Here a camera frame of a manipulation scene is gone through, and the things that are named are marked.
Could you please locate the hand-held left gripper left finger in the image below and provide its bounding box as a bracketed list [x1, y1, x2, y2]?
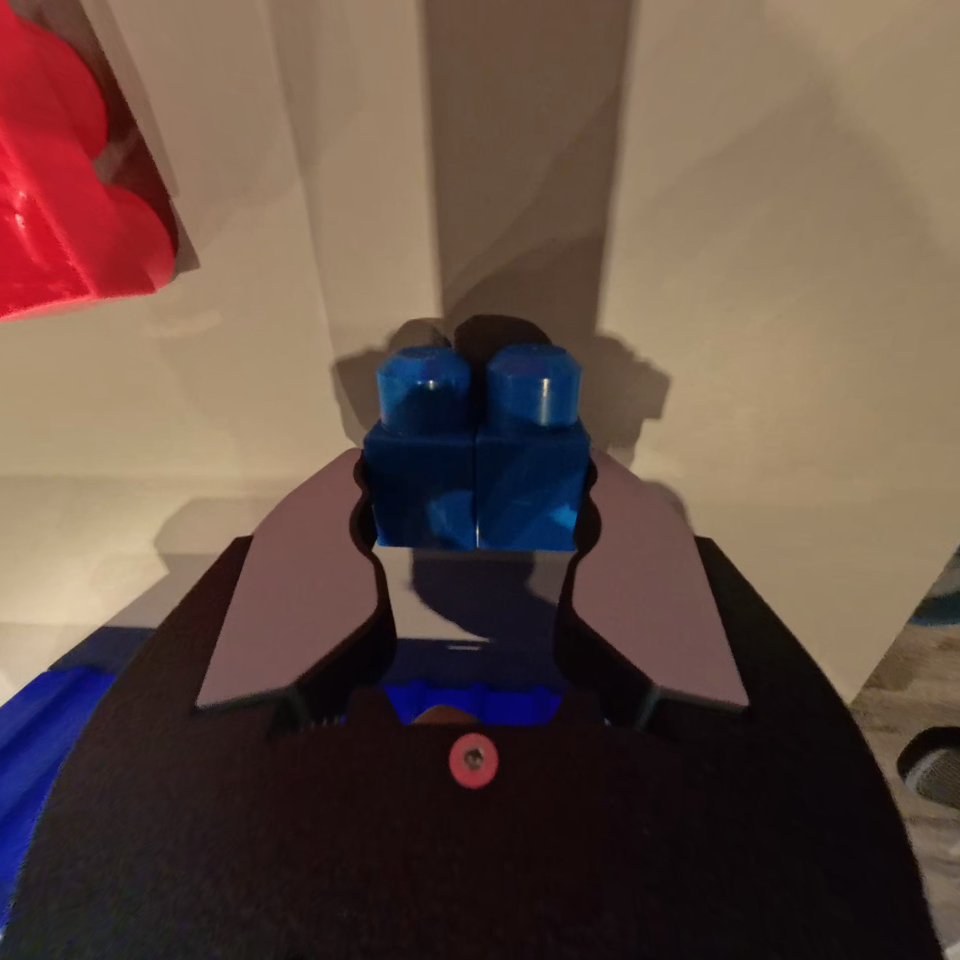
[195, 452, 395, 714]

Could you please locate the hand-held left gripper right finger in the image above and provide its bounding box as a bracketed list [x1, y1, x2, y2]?
[558, 457, 751, 714]

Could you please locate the blue single-stud mega block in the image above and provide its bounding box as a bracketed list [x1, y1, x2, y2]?
[474, 342, 595, 554]
[363, 343, 481, 550]

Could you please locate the red mega block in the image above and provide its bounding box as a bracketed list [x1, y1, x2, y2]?
[0, 6, 181, 322]

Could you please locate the dark mesh shoe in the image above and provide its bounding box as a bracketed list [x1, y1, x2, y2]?
[894, 726, 960, 813]

